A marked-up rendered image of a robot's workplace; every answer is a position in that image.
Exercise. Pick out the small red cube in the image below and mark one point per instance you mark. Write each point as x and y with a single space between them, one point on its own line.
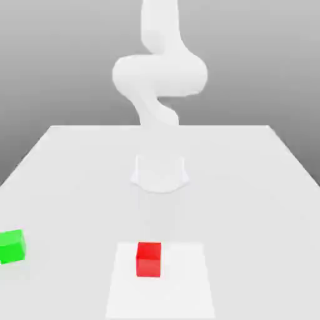
148 260

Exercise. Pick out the small green cube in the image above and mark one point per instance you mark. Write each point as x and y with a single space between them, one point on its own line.
11 246

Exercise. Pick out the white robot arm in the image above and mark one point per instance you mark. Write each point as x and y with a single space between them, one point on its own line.
160 75

